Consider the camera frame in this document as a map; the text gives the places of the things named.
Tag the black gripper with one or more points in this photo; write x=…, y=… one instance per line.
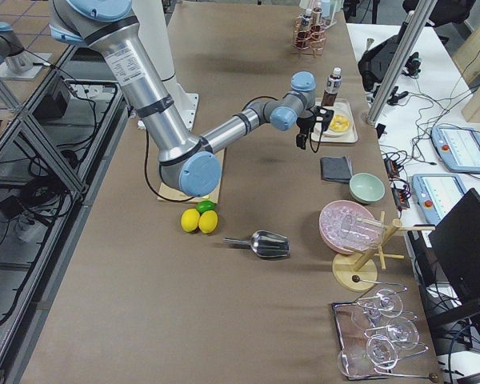
x=305, y=125

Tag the white round plate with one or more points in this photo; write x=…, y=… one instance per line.
x=317, y=133

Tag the glazed twisted donut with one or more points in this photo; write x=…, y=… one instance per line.
x=339, y=124

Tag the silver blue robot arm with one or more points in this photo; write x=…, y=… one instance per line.
x=186, y=162

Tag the dark tea bottle on tray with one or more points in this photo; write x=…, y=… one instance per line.
x=333, y=84

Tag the wine glass rack tray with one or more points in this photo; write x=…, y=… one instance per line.
x=376, y=333

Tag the grey cloth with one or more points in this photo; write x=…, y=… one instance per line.
x=336, y=169

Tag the green bowl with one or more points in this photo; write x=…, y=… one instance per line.
x=366, y=188

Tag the tea bottle in rack front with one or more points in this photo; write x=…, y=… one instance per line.
x=303, y=29

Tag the tea bottle in rack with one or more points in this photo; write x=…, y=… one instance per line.
x=303, y=29
x=316, y=18

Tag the pink bowl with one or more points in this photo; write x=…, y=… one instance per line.
x=346, y=227

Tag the metal scoop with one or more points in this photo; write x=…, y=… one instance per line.
x=265, y=244

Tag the green lime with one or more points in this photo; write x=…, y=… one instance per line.
x=204, y=206

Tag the yellow lemon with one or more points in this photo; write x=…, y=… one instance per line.
x=189, y=220
x=208, y=222

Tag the tea bottle in rack back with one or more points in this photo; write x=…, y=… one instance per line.
x=316, y=18

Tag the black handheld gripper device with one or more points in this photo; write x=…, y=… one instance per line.
x=411, y=70

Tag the wooden cup stand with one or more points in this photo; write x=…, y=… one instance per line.
x=358, y=271

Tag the bamboo cutting board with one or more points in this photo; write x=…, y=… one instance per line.
x=174, y=194

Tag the near teach pendant tablet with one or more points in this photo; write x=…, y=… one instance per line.
x=437, y=194

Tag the teach pendant tablet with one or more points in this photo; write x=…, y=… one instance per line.
x=437, y=194
x=458, y=148

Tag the far teach pendant tablet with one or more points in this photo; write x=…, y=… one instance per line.
x=458, y=148

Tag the black monitor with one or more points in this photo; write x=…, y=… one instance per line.
x=456, y=244

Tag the copper wire bottle rack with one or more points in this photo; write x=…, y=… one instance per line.
x=315, y=44

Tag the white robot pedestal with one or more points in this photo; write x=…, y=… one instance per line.
x=154, y=37

